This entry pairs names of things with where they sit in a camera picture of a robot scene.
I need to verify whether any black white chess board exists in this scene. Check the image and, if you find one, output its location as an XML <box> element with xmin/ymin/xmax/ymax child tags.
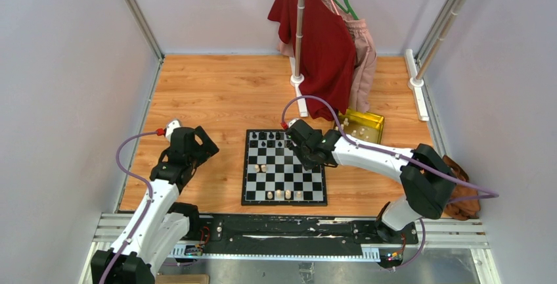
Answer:
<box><xmin>241</xmin><ymin>130</ymin><xmax>328</xmax><ymax>206</ymax></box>

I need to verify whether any yellow metal tin box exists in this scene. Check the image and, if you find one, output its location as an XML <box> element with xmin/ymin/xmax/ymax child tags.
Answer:
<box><xmin>334</xmin><ymin>109</ymin><xmax>385</xmax><ymax>144</ymax></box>

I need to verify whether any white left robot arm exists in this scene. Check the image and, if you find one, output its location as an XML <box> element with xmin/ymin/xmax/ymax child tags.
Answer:
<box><xmin>90</xmin><ymin>120</ymin><xmax>219</xmax><ymax>283</ymax></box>

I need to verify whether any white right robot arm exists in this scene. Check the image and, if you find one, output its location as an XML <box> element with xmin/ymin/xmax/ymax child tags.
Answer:
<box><xmin>285</xmin><ymin>119</ymin><xmax>456</xmax><ymax>243</ymax></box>

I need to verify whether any white clothes rack stand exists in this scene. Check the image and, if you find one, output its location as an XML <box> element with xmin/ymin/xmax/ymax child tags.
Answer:
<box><xmin>290</xmin><ymin>0</ymin><xmax>309</xmax><ymax>118</ymax></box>

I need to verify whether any red t-shirt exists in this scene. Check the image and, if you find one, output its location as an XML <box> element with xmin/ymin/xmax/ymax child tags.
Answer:
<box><xmin>268</xmin><ymin>0</ymin><xmax>356</xmax><ymax>112</ymax></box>

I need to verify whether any pink garment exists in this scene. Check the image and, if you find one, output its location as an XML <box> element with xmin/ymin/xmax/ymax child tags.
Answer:
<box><xmin>278</xmin><ymin>0</ymin><xmax>378</xmax><ymax>115</ymax></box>

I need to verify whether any white right rack foot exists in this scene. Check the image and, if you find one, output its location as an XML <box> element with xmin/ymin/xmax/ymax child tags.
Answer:
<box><xmin>404</xmin><ymin>49</ymin><xmax>430</xmax><ymax>122</ymax></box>

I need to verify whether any brown cloth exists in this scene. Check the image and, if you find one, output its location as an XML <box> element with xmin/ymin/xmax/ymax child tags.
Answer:
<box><xmin>443</xmin><ymin>155</ymin><xmax>481</xmax><ymax>221</ymax></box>

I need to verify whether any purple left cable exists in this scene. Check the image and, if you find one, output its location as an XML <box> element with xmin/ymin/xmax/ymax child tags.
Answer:
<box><xmin>97</xmin><ymin>130</ymin><xmax>196</xmax><ymax>284</ymax></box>

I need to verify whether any purple cable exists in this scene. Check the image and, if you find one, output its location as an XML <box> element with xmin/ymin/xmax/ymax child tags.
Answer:
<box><xmin>97</xmin><ymin>130</ymin><xmax>196</xmax><ymax>284</ymax></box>
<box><xmin>280</xmin><ymin>95</ymin><xmax>500</xmax><ymax>270</ymax></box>

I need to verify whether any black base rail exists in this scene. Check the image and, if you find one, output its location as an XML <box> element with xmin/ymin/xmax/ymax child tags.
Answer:
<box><xmin>169</xmin><ymin>214</ymin><xmax>418</xmax><ymax>262</ymax></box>

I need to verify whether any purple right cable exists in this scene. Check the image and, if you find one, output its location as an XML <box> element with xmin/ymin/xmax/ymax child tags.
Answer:
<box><xmin>280</xmin><ymin>95</ymin><xmax>500</xmax><ymax>270</ymax></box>

